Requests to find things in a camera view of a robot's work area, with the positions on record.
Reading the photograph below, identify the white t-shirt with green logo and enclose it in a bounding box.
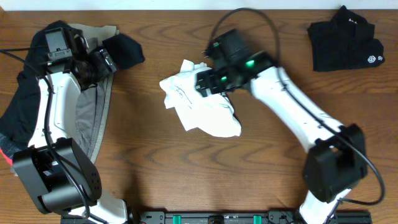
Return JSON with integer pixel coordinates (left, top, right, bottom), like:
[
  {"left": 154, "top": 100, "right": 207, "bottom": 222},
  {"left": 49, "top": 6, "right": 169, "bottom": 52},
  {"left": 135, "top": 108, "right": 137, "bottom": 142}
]
[{"left": 159, "top": 59, "right": 242, "bottom": 138}]

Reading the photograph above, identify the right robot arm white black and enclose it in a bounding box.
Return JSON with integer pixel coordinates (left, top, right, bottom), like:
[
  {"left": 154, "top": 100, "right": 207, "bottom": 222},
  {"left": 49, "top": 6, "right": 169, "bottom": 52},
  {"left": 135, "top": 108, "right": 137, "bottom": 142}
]
[{"left": 195, "top": 52, "right": 369, "bottom": 223}]

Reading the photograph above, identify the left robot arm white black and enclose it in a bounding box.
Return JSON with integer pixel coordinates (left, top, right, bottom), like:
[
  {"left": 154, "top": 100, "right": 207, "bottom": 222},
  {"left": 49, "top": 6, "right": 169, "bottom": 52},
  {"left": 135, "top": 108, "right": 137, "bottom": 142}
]
[{"left": 13, "top": 47, "right": 129, "bottom": 223}]

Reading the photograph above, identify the grey folded garment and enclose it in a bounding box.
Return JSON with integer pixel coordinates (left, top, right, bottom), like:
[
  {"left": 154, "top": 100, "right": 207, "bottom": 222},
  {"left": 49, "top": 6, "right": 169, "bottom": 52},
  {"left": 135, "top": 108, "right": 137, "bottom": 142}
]
[{"left": 75, "top": 78, "right": 107, "bottom": 163}]

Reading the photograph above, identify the black garment with red trim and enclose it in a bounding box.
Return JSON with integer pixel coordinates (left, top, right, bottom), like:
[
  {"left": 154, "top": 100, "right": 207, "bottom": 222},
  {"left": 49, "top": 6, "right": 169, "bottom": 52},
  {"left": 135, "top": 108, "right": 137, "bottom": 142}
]
[{"left": 1, "top": 21, "right": 145, "bottom": 164}]

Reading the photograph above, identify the black folded garment with logo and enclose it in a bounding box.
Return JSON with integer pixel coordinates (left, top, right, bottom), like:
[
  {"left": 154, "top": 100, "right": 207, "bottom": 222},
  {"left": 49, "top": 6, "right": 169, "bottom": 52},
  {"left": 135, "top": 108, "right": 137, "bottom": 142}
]
[{"left": 307, "top": 6, "right": 385, "bottom": 72}]

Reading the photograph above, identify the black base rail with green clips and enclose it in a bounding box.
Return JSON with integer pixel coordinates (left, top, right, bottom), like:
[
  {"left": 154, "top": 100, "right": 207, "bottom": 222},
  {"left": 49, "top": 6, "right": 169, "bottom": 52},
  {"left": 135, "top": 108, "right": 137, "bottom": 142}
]
[{"left": 60, "top": 208, "right": 373, "bottom": 224}]

